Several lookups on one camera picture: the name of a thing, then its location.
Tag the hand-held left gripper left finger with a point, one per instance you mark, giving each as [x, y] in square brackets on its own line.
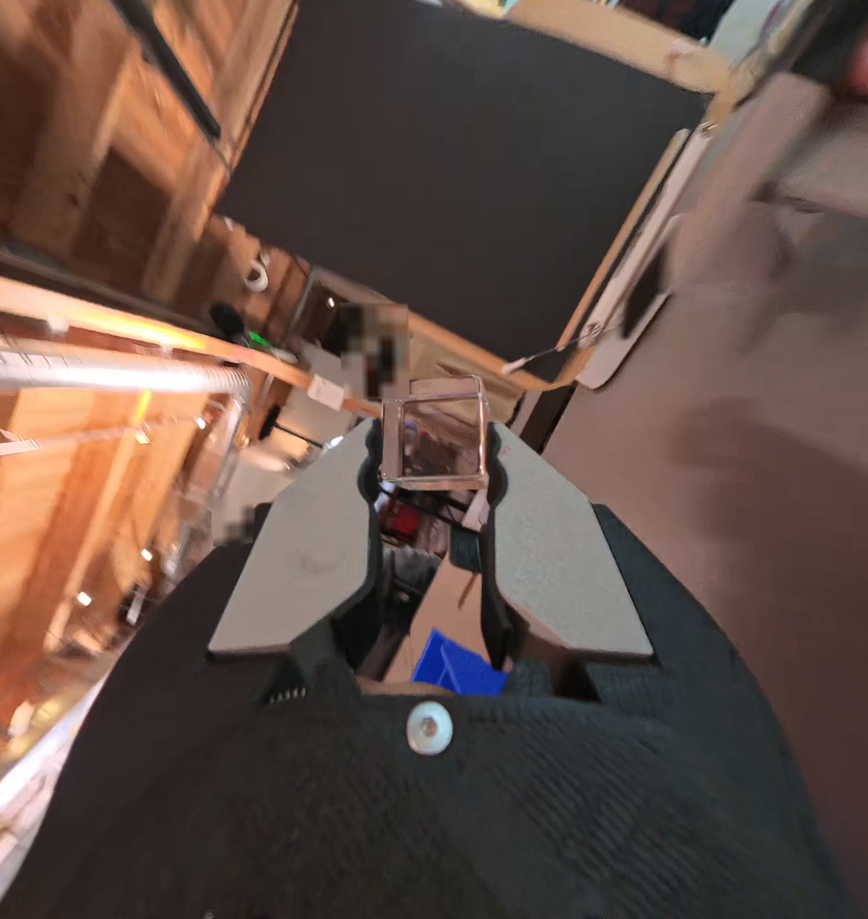
[297, 567]

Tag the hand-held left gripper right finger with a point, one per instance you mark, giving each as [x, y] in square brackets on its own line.
[570, 574]

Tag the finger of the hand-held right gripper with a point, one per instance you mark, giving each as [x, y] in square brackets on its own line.
[735, 179]

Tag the blue plastic bin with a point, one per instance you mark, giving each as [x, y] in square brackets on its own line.
[448, 664]

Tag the large clear cube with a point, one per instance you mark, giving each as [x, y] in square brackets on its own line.
[434, 438]

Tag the white paper notice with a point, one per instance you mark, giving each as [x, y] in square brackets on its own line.
[324, 391]

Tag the green exit sign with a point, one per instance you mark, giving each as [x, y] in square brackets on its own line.
[258, 337]

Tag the long ceiling light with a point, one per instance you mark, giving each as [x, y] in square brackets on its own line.
[154, 334]

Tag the black panel with wooden rim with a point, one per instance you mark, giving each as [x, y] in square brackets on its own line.
[441, 179]

